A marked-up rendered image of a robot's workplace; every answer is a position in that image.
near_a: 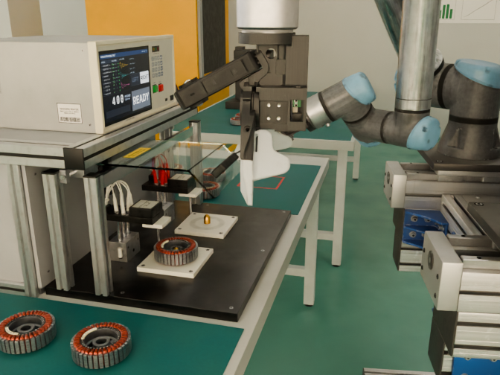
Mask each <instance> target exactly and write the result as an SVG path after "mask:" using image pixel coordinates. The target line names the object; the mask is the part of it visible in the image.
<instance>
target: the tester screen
mask: <svg viewBox="0 0 500 375"><path fill-rule="evenodd" d="M100 68H101V77H102V86H103V102H104V111H105V119H106V112H108V111H111V110H113V109H117V108H120V107H122V106H126V105H129V104H130V109H131V110H130V111H128V112H125V113H122V114H120V115H116V116H114V117H111V118H108V119H106V124H107V123H109V122H111V121H115V120H117V119H119V118H122V117H125V116H127V115H131V114H133V113H135V112H138V111H141V110H143V109H146V108H149V107H151V104H150V105H149V106H145V107H143V108H141V109H137V110H135V111H132V91H135V90H138V89H142V88H145V87H148V86H150V79H149V82H147V83H142V84H139V85H136V86H131V78H130V75H131V74H134V73H138V72H142V71H148V73H149V67H148V54H147V49H141V50H136V51H125V52H119V53H113V54H103V55H100ZM123 93H124V103H122V104H120V105H117V106H113V107H112V97H113V96H115V95H118V94H123Z"/></svg>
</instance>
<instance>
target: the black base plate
mask: <svg viewBox="0 0 500 375"><path fill-rule="evenodd" d="M173 202H174V214H175V219H174V220H173V221H172V222H170V223H169V224H168V225H167V226H166V227H163V229H160V240H163V239H165V238H168V237H173V238H174V237H188V238H191V239H193V240H195V241H196V242H197V243H198V247H202V248H209V249H213V250H214V253H213V254H212V255H211V256H210V257H209V259H208V260H207V262H206V263H205V264H204V266H203V267H202V268H201V269H200V270H199V272H198V273H197V275H196V276H195V278H184V277H179V276H172V275H161V274H155V273H149V272H138V271H137V266H138V265H139V264H140V263H141V262H142V261H143V260H144V259H145V258H147V257H148V256H149V255H150V254H151V253H152V252H153V251H154V248H153V247H154V245H155V244H156V243H157V242H158V241H157V229H156V228H146V227H142V224H138V223H131V222H129V231H134V232H139V240H140V252H138V253H137V254H136V255H135V256H134V257H133V258H132V259H131V260H130V261H129V262H120V261H113V260H111V268H112V283H113V291H112V292H110V293H109V295H108V296H103V294H101V295H96V294H95V287H94V274H93V266H92V253H91V252H89V253H88V254H86V255H85V256H84V257H82V258H81V259H80V260H78V261H77V262H76V263H75V264H74V265H73V271H74V283H75V285H74V286H73V287H71V289H70V290H69V291H65V290H64V289H61V290H59V289H57V283H56V278H55V279H54V280H53V281H52V282H50V283H49V284H48V285H47V286H45V291H46V295H54V296H60V297H65V298H74V299H80V300H85V301H95V302H101V303H105V304H115V305H121V306H126V307H135V308H141V309H146V310H156V311H162V312H167V313H176V314H182V315H192V316H197V317H202V318H212V319H217V320H223V321H232V322H238V321H239V319H240V316H241V315H242V313H243V310H244V309H245V307H246V305H247V303H248V301H249V299H250V297H251V294H252V293H253V291H254V288H255V287H256V285H257V282H258V281H259V279H260V276H261V275H262V273H263V270H264V269H265V267H266V264H267V263H268V261H269V259H270V257H271V256H272V253H273V251H274V250H275V247H276V245H277V244H278V241H279V239H280V238H281V235H282V233H283V231H284V229H285V227H286V225H287V223H288V222H289V219H290V217H291V211H287V210H278V209H270V208H254V207H246V206H237V205H221V204H213V203H204V202H203V203H202V204H201V205H197V204H195V205H193V204H192V212H195V213H203V214H218V215H226V216H234V217H238V220H237V222H236V223H235V224H234V226H233V227H232V228H231V230H230V231H229V232H228V233H227V235H226V236H225V238H224V239H220V238H213V237H199V236H192V235H185V234H175V231H174V230H175V229H176V228H177V227H178V226H179V225H180V224H181V223H182V222H183V221H184V220H185V219H186V218H187V217H188V216H189V215H190V210H189V202H188V201H179V200H175V201H174V200H173Z"/></svg>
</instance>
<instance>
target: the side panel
mask: <svg viewBox="0 0 500 375"><path fill-rule="evenodd" d="M0 292H3V293H7V294H13V295H23V296H28V297H31V296H32V297H33V298H38V297H39V294H42V293H44V289H43V288H42V289H41V288H39V287H38V282H37V276H36V267H35V261H34V255H33V246H32V240H31V231H30V226H29V220H28V210H27V205H26V199H25V189H24V184H23V178H22V169H21V165H14V164H0Z"/></svg>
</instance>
